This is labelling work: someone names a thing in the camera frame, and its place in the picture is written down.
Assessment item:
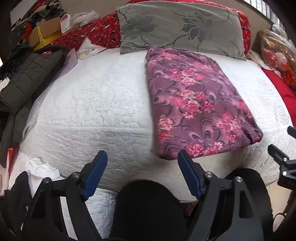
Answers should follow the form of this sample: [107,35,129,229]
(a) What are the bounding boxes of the purple floral shirt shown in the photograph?
[145,47,263,160]

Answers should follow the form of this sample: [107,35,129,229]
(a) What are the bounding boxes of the white plastic bag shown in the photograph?
[70,11,100,28]

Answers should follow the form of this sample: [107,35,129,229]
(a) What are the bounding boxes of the plush toy in plastic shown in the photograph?
[257,24,295,91]

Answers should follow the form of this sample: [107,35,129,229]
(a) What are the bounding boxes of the person's black trouser legs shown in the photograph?
[110,168,273,240]

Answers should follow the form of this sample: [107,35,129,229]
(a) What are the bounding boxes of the red blanket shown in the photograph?
[261,67,296,126]

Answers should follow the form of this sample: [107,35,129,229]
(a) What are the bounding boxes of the grey floral pillow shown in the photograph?
[116,1,246,60]

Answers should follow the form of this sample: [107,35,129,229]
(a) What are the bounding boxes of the white quilted bedspread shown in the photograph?
[9,49,295,238]

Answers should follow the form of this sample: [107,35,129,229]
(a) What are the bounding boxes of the cardboard box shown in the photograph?
[28,16,62,50]

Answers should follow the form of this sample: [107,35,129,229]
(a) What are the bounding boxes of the pile of clothes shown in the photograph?
[11,1,64,35]

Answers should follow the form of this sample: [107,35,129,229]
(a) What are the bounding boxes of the red patterned pillow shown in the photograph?
[51,8,251,54]

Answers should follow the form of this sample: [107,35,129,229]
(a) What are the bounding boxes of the dark green puffer jacket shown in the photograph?
[1,46,69,168]

